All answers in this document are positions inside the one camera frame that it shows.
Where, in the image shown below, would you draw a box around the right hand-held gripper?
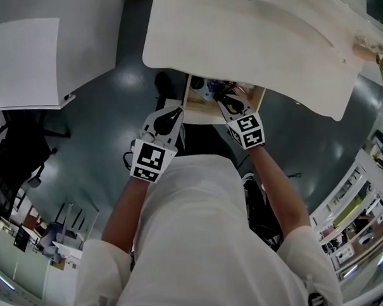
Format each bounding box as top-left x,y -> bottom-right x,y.
212,91 -> 267,152

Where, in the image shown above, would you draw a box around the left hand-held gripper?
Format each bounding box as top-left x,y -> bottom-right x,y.
127,106 -> 188,185

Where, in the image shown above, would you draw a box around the wooden drawer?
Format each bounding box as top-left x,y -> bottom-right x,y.
162,70 -> 269,127

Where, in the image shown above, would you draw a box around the person's left forearm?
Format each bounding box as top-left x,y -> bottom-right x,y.
98,174 -> 153,256

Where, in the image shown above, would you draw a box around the person's right forearm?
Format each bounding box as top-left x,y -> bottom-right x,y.
248,142 -> 312,252

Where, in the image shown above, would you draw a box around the person's left hand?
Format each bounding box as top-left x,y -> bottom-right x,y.
137,127 -> 165,148

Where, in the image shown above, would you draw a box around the person's black trousers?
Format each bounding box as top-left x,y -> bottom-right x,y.
176,121 -> 241,170

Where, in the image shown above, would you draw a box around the white desk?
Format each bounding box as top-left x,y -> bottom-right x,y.
139,0 -> 374,131

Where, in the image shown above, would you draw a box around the white square table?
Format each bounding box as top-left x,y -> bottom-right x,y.
0,0 -> 130,113

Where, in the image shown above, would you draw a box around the black bag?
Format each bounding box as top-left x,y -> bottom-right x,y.
242,175 -> 286,254

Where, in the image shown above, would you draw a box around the person's white shirt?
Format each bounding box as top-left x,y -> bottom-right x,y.
65,147 -> 344,306

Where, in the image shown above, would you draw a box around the beige vase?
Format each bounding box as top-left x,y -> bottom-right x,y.
352,42 -> 378,63

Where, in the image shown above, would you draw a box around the black office chair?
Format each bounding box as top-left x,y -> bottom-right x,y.
0,106 -> 75,219

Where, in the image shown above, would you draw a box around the white board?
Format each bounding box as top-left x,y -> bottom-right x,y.
0,17 -> 65,110

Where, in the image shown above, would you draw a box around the dried flower bunch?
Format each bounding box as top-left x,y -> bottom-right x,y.
355,29 -> 383,86

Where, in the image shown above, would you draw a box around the white shelf unit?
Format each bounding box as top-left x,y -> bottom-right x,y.
306,149 -> 383,283

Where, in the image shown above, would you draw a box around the blue office chair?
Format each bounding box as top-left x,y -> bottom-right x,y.
37,220 -> 70,258

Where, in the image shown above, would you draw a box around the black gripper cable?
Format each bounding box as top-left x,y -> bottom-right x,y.
122,144 -> 138,171

